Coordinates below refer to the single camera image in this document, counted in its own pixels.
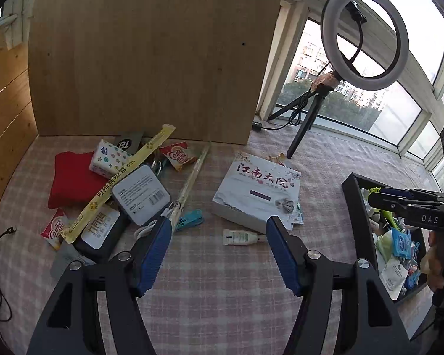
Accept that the blue wipes packet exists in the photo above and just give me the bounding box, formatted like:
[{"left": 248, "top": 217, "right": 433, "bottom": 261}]
[{"left": 391, "top": 228, "right": 415, "bottom": 259}]

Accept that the white paper packet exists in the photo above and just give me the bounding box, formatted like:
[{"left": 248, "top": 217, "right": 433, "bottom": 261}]
[{"left": 379, "top": 257, "right": 409, "bottom": 301}]

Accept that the dark grey card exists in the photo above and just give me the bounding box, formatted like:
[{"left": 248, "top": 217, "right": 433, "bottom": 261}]
[{"left": 115, "top": 130, "right": 145, "bottom": 156}]

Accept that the white printed box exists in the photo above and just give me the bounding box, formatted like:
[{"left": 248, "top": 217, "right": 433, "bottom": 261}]
[{"left": 212, "top": 151, "right": 303, "bottom": 234}]

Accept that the black box white label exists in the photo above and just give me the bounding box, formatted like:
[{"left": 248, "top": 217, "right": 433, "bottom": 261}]
[{"left": 72, "top": 203, "right": 130, "bottom": 263}]

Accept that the white charging cable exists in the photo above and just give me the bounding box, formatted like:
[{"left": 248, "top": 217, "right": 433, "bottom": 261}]
[{"left": 135, "top": 201, "right": 180, "bottom": 241}]

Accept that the patterned tissue pack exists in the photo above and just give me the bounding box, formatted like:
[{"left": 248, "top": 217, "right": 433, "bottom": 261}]
[{"left": 88, "top": 139, "right": 132, "bottom": 178}]

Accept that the black cable with inline switch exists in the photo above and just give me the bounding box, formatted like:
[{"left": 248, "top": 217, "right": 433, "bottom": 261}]
[{"left": 252, "top": 63, "right": 332, "bottom": 132}]

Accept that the black tripod stand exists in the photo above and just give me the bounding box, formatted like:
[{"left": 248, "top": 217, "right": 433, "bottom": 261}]
[{"left": 268, "top": 74, "right": 335, "bottom": 159}]

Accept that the green packet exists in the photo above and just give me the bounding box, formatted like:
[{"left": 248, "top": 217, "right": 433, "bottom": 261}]
[{"left": 375, "top": 233, "right": 395, "bottom": 263}]

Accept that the pine slat panel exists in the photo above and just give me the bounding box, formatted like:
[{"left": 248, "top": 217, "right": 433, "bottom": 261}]
[{"left": 0, "top": 31, "right": 39, "bottom": 237}]

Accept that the teal white printed packet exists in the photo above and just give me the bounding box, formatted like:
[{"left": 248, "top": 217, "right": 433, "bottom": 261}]
[{"left": 290, "top": 201, "right": 305, "bottom": 226}]

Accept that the white ring light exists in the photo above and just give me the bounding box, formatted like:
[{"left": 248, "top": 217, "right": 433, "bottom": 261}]
[{"left": 321, "top": 0, "right": 410, "bottom": 91}]

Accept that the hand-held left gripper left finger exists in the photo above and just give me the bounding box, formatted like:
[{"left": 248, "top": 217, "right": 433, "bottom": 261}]
[{"left": 27, "top": 216, "right": 173, "bottom": 355}]

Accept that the long yellow paper packet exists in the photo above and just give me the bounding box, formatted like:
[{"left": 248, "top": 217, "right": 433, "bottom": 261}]
[{"left": 62, "top": 123, "right": 176, "bottom": 245}]

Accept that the black tray container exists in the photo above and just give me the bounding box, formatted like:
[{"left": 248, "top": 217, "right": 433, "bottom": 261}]
[{"left": 341, "top": 172, "right": 435, "bottom": 306}]

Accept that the black phone clamp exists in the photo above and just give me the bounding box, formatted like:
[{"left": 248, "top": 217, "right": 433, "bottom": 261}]
[{"left": 346, "top": 2, "right": 369, "bottom": 23}]

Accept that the person's right hand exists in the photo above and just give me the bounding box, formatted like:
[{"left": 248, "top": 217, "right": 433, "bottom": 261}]
[{"left": 420, "top": 245, "right": 444, "bottom": 292}]

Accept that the white square power bank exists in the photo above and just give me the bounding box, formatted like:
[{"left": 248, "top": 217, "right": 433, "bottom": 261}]
[{"left": 112, "top": 165, "right": 171, "bottom": 226}]

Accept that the red fabric pouch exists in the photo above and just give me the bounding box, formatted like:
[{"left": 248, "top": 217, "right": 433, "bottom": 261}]
[{"left": 47, "top": 151, "right": 110, "bottom": 209}]

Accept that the large wooden board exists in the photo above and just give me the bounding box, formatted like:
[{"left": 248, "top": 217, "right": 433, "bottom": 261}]
[{"left": 28, "top": 0, "right": 287, "bottom": 146}]

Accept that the metal carabiner with keys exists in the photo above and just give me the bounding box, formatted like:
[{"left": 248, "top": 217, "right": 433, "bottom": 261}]
[{"left": 146, "top": 151, "right": 171, "bottom": 178}]

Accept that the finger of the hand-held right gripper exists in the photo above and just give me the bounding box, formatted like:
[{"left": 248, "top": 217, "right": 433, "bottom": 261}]
[
  {"left": 367, "top": 194, "right": 415, "bottom": 220},
  {"left": 378, "top": 188, "right": 444, "bottom": 202}
]

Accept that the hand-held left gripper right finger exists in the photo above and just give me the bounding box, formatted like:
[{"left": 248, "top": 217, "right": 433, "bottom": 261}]
[{"left": 266, "top": 215, "right": 415, "bottom": 355}]

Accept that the small white tube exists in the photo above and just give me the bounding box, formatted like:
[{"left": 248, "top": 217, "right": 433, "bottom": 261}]
[{"left": 223, "top": 229, "right": 269, "bottom": 246}]

